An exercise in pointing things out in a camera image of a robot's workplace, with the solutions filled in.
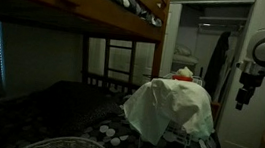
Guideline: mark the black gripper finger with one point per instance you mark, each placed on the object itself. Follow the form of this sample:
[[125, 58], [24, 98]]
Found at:
[[250, 96], [239, 102]]

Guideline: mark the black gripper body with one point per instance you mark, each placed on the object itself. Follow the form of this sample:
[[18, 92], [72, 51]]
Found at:
[[251, 80]]

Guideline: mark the white fluffy plush toy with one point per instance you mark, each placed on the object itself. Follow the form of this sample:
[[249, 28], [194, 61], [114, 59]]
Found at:
[[185, 71]]

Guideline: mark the orange wooden stand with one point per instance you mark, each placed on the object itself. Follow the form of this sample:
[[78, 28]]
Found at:
[[215, 110]]

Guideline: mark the dark hanging coat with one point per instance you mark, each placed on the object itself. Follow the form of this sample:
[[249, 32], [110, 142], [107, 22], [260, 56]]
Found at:
[[216, 60]]

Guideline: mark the red bowl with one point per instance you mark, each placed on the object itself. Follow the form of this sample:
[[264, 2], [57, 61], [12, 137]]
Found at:
[[182, 78]]

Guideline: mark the closet shelf with rod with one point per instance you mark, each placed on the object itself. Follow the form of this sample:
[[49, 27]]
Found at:
[[222, 23]]

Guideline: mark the white cloth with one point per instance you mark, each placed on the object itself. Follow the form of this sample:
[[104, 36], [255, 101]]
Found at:
[[169, 105]]

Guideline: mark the folded white linens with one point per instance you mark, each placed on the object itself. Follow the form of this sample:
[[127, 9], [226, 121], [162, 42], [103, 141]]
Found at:
[[183, 52]]

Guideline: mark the dark dotted bed blanket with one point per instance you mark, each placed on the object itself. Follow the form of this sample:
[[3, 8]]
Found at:
[[99, 127]]

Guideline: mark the dotted bunk mattress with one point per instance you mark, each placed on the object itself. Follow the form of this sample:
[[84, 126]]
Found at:
[[124, 0]]

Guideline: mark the blue light strip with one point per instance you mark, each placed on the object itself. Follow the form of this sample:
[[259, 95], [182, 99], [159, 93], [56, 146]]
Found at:
[[1, 55]]

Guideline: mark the wooden bunk bed frame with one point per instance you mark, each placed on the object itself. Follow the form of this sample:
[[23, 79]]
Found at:
[[112, 14]]

